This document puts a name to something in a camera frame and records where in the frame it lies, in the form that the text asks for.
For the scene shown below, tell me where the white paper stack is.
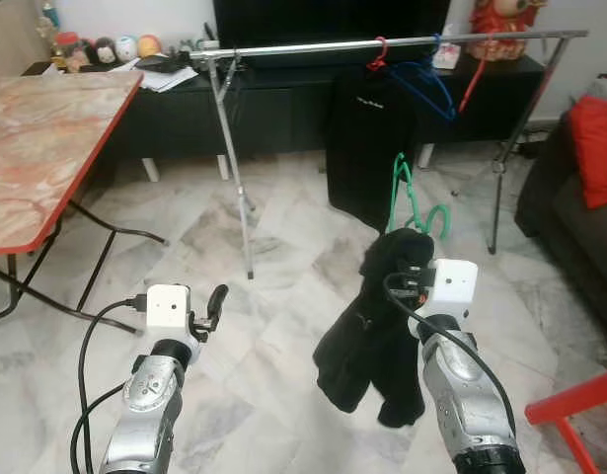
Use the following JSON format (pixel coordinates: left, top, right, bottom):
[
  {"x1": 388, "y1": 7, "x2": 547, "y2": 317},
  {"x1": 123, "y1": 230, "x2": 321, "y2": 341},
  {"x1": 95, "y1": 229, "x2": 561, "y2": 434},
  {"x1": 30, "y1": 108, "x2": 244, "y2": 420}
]
[{"x1": 133, "y1": 64, "x2": 200, "y2": 93}]

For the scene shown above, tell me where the black remote control caddy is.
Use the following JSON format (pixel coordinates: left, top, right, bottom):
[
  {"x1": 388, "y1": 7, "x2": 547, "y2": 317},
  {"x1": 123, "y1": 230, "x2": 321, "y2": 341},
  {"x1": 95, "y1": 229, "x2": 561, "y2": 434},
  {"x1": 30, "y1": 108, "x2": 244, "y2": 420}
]
[{"x1": 160, "y1": 41, "x2": 222, "y2": 73}]

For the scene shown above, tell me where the red plastic stool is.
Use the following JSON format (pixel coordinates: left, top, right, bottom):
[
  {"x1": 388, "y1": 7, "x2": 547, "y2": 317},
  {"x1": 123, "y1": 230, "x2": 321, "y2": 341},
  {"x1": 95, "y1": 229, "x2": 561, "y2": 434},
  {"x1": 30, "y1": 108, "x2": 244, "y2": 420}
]
[{"x1": 525, "y1": 369, "x2": 607, "y2": 474}]

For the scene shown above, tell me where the white round toy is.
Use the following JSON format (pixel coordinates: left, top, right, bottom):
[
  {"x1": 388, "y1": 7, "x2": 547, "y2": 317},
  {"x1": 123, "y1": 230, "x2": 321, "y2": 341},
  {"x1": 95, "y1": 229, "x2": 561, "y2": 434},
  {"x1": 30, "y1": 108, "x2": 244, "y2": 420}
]
[{"x1": 115, "y1": 36, "x2": 139, "y2": 61}]

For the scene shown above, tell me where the marble top folding table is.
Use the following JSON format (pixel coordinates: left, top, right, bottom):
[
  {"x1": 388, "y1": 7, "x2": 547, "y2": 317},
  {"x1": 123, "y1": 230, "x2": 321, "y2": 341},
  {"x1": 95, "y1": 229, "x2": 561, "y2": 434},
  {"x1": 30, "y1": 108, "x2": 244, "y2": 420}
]
[{"x1": 0, "y1": 69, "x2": 171, "y2": 332}]

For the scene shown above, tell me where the orange round toy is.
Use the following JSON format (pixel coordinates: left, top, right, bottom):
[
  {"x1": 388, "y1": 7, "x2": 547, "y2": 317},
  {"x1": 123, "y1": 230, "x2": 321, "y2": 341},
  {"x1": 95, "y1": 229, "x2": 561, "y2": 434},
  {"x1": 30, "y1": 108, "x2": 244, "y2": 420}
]
[{"x1": 137, "y1": 35, "x2": 163, "y2": 58}]

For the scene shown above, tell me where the white tissue box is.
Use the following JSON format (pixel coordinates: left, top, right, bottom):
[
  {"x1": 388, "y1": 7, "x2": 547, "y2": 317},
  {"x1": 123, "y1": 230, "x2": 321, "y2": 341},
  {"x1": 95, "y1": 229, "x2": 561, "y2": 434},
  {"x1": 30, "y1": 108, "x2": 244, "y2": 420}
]
[{"x1": 432, "y1": 41, "x2": 461, "y2": 71}]

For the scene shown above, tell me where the black low tv cabinet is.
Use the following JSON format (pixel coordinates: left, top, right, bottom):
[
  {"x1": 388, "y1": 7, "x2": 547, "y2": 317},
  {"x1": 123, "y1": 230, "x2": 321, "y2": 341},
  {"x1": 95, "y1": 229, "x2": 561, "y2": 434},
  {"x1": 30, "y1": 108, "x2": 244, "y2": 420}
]
[{"x1": 22, "y1": 51, "x2": 549, "y2": 184}]

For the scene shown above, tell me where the silver metal clothes rack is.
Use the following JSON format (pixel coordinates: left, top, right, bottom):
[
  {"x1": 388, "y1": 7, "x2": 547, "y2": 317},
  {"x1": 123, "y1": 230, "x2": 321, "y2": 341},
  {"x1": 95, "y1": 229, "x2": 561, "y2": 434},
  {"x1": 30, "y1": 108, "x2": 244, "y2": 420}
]
[{"x1": 190, "y1": 30, "x2": 588, "y2": 280}]

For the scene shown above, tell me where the black wire clothes hanger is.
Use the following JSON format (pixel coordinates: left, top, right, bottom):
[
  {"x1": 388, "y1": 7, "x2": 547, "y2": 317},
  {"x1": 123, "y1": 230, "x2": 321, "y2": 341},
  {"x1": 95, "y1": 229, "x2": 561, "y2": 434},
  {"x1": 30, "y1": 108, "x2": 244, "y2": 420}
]
[{"x1": 224, "y1": 54, "x2": 247, "y2": 112}]

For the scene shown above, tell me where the black printed t-shirt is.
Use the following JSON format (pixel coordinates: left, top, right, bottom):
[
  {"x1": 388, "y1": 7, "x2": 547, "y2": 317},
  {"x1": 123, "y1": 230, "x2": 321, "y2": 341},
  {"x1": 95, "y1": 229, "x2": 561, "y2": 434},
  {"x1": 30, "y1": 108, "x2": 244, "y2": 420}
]
[{"x1": 326, "y1": 64, "x2": 420, "y2": 234}]

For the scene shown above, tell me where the black garment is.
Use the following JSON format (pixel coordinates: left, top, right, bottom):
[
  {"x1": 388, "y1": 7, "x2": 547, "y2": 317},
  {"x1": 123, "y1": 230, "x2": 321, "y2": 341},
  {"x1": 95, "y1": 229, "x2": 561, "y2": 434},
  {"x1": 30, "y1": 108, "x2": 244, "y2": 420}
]
[{"x1": 313, "y1": 228, "x2": 438, "y2": 429}]

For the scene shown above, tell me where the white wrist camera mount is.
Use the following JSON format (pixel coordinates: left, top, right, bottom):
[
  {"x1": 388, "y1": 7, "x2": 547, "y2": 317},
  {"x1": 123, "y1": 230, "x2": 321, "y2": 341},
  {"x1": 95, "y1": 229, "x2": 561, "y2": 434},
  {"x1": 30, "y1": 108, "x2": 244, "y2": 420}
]
[
  {"x1": 145, "y1": 284, "x2": 197, "y2": 343},
  {"x1": 426, "y1": 260, "x2": 480, "y2": 320}
]

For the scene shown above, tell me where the red plastic clothes hanger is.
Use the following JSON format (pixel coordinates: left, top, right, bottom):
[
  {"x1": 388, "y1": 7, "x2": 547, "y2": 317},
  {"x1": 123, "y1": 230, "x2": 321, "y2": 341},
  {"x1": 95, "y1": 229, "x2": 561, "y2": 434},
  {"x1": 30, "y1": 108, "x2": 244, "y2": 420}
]
[
  {"x1": 458, "y1": 35, "x2": 497, "y2": 114},
  {"x1": 366, "y1": 37, "x2": 392, "y2": 72}
]

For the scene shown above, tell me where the light wooden door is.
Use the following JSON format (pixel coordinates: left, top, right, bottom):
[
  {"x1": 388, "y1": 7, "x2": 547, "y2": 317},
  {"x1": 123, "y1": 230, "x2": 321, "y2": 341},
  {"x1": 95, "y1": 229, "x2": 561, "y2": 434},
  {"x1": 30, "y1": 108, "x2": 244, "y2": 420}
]
[{"x1": 0, "y1": 0, "x2": 49, "y2": 78}]

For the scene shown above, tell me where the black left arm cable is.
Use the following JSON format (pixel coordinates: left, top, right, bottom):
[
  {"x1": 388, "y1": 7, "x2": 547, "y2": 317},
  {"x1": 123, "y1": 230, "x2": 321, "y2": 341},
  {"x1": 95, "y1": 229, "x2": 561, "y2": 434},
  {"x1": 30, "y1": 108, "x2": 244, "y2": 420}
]
[{"x1": 70, "y1": 294, "x2": 150, "y2": 474}]

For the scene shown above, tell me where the red laughing buddha figurine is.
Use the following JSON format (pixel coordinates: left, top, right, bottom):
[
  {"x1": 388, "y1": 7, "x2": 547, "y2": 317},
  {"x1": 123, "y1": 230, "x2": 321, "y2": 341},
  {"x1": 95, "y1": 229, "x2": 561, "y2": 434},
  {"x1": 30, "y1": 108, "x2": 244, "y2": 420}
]
[{"x1": 469, "y1": 0, "x2": 549, "y2": 63}]

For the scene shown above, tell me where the dark brown fabric sofa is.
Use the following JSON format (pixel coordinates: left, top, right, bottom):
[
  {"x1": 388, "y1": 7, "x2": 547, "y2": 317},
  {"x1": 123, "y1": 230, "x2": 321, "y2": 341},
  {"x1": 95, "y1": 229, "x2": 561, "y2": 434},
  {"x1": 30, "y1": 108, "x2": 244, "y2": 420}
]
[{"x1": 515, "y1": 94, "x2": 607, "y2": 335}]

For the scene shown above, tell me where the blue plastic clothes hanger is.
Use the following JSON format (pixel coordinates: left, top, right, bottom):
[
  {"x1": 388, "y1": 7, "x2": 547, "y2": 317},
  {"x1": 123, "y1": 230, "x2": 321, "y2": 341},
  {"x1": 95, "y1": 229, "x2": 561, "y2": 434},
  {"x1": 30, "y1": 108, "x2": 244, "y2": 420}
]
[{"x1": 390, "y1": 35, "x2": 458, "y2": 123}]

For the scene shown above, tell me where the black round toy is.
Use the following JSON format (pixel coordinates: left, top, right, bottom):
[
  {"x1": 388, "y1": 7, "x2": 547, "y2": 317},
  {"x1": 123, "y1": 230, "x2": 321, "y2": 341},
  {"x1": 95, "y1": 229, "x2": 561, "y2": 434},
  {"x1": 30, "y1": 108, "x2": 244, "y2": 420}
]
[{"x1": 94, "y1": 38, "x2": 118, "y2": 66}]

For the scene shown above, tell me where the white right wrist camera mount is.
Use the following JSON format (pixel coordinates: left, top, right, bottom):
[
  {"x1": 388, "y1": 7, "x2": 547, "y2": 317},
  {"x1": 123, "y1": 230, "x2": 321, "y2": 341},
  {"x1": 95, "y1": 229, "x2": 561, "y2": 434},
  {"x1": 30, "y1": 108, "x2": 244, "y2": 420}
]
[{"x1": 426, "y1": 260, "x2": 480, "y2": 320}]

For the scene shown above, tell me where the black flat screen television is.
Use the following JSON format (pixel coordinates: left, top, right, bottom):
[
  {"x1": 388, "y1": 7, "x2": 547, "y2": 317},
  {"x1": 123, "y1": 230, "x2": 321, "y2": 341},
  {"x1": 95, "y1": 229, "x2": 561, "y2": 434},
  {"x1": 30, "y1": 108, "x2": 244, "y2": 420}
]
[{"x1": 212, "y1": 0, "x2": 452, "y2": 52}]

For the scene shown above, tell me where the green plastic clothes hanger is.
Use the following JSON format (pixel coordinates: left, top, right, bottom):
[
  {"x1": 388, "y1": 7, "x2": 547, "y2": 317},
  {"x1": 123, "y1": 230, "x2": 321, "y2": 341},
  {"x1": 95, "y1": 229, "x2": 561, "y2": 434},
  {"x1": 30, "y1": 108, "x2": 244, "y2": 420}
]
[{"x1": 387, "y1": 152, "x2": 453, "y2": 240}]

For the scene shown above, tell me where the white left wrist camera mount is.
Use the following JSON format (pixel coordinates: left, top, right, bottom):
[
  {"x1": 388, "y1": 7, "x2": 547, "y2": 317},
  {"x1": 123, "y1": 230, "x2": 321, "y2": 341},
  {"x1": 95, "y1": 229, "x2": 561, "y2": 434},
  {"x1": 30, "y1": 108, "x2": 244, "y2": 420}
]
[{"x1": 145, "y1": 284, "x2": 197, "y2": 343}]

